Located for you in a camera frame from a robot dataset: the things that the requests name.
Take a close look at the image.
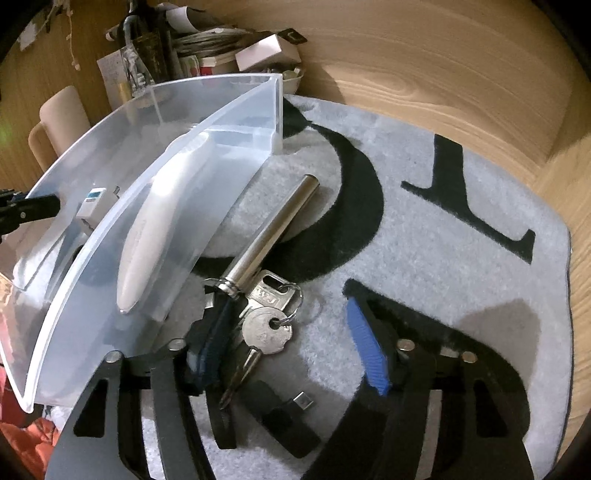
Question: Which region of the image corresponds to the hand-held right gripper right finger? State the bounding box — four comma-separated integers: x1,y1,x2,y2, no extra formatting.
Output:
300,281,539,480

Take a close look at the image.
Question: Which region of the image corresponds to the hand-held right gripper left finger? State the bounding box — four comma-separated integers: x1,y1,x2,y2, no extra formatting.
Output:
46,279,242,480

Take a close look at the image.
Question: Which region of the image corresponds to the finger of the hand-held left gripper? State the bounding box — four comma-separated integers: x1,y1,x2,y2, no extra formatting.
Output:
0,189,62,245

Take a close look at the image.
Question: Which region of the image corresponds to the silver round-head key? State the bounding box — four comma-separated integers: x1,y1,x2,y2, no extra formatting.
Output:
221,307,293,411

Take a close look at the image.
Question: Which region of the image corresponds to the white power adapter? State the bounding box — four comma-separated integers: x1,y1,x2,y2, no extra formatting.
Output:
76,186,122,232

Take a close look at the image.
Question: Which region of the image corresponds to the clear plastic storage box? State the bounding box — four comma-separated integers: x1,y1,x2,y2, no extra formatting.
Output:
0,73,283,414

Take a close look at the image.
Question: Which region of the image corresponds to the silver square-head key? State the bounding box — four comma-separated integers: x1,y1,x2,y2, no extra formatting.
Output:
247,272,296,315

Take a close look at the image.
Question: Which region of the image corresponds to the white electric shaver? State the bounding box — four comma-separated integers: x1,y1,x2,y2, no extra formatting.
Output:
116,131,215,315

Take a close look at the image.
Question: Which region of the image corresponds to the silver metal cylinder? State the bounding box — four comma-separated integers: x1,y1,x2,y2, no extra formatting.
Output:
222,174,320,296

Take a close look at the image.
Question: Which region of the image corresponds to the grey rug with black letters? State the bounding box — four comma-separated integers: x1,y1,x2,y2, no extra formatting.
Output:
46,95,573,480

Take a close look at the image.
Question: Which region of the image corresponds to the black usb adapter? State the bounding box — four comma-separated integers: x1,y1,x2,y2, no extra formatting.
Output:
240,379,321,459

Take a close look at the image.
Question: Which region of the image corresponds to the white note paper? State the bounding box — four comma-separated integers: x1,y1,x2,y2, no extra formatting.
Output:
97,48,134,109

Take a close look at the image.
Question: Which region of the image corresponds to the white paper tag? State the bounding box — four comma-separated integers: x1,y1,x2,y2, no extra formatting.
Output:
18,21,40,49

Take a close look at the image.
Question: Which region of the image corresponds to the dark wine bottle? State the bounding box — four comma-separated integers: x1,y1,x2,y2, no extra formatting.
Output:
124,0,169,86

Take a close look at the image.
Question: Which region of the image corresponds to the orange cloth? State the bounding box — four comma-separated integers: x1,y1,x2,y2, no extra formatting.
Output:
0,406,63,472

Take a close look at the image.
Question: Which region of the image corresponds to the stack of books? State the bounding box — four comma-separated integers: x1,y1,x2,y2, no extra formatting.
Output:
173,28,259,75

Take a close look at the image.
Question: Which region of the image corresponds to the white bowl of small items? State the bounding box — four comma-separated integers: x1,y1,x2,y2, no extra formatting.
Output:
279,65,305,93

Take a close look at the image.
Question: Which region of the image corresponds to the small white cardboard box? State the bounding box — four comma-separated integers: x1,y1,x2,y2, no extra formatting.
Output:
235,34,301,72

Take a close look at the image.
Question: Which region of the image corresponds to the pink mug with handle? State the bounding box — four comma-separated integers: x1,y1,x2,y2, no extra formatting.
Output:
28,85,90,171

